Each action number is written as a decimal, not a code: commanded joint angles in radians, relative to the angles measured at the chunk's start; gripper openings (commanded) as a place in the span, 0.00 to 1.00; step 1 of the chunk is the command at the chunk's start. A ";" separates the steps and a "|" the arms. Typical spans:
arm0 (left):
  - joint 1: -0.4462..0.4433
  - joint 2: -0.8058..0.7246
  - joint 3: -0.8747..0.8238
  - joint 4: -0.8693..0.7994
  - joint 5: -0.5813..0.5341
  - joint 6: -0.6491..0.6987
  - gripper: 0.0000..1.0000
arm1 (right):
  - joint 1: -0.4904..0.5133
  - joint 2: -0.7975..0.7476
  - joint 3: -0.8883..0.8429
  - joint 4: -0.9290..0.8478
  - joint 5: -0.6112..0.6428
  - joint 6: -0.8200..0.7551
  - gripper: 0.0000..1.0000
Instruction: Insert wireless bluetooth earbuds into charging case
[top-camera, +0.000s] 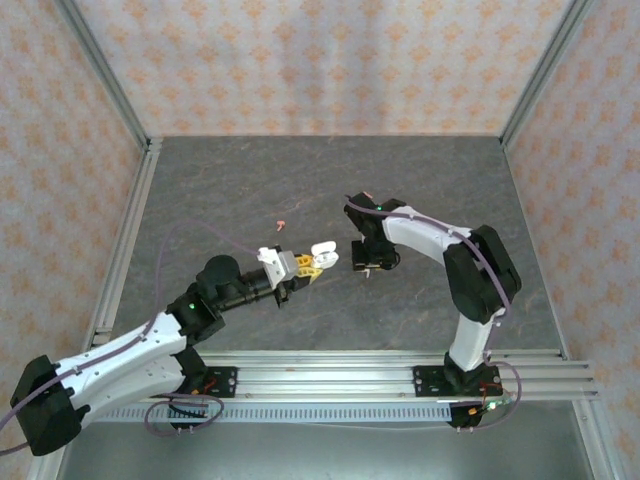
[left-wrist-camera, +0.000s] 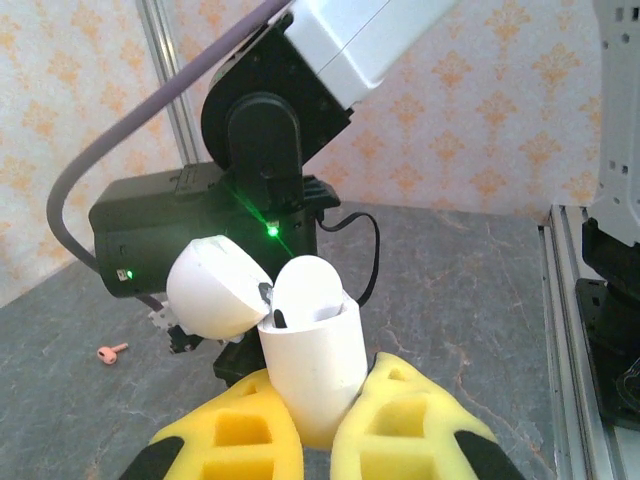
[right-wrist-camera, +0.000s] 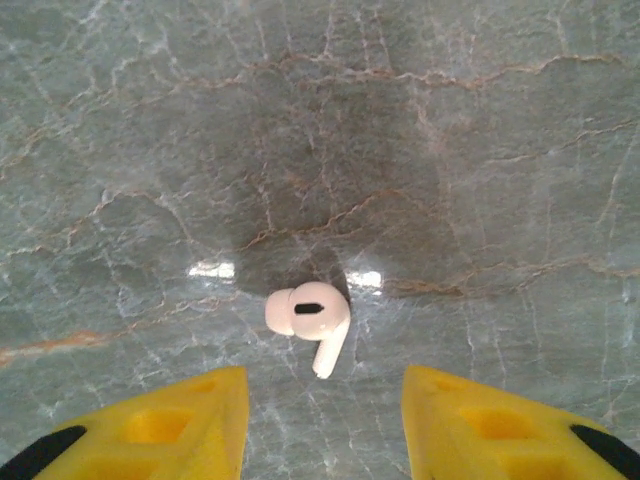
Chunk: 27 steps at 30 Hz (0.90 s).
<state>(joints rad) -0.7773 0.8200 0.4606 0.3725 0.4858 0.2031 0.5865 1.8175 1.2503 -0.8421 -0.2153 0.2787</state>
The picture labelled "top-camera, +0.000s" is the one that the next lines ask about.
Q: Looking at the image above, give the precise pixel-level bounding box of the aluminium frame beam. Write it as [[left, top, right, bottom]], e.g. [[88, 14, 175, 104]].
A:
[[27, 449, 69, 480], [574, 399, 621, 480]]

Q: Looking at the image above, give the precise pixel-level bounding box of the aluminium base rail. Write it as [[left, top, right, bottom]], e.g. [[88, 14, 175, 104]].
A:
[[119, 348, 600, 402]]

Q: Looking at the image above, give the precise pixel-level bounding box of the white earbud charging case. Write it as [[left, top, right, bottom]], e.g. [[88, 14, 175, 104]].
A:
[[308, 240, 340, 270]]

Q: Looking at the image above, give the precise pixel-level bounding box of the slotted grey cable duct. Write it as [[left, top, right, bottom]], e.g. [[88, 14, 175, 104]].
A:
[[119, 403, 454, 425]]

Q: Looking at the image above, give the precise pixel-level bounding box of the small circuit board with wires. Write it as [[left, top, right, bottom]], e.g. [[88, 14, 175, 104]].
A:
[[467, 393, 520, 419]]

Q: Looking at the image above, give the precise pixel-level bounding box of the aluminium side rail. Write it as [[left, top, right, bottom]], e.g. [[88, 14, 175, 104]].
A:
[[89, 138, 164, 351]]

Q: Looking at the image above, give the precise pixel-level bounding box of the aluminium frame post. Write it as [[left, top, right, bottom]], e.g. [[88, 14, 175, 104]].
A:
[[499, 0, 597, 147], [53, 0, 152, 154]]

